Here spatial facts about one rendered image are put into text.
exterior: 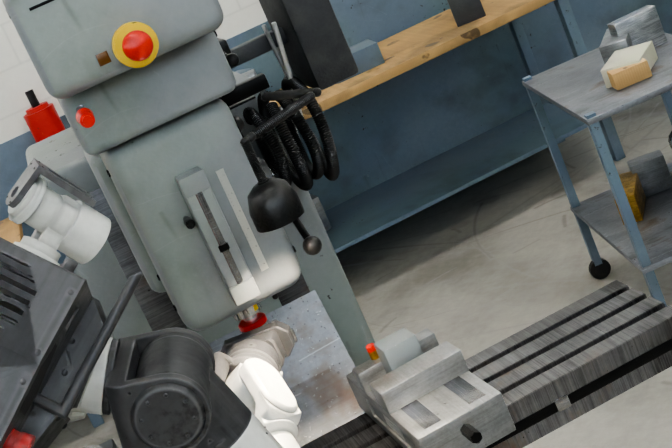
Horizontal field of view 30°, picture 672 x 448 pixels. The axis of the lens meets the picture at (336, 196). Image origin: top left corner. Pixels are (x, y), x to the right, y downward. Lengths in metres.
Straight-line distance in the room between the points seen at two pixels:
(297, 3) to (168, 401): 0.94
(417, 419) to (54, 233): 0.70
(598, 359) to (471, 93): 4.54
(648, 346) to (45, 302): 1.13
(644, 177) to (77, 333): 3.35
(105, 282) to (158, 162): 0.54
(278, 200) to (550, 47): 5.09
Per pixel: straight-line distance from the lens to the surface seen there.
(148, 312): 2.36
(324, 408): 2.36
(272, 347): 1.90
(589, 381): 2.11
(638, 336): 2.13
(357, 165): 6.41
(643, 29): 4.39
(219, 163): 1.86
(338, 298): 2.43
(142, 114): 1.80
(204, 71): 1.80
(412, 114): 6.47
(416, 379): 2.02
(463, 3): 5.83
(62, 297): 1.34
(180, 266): 1.88
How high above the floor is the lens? 1.91
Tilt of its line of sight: 15 degrees down
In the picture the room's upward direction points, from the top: 24 degrees counter-clockwise
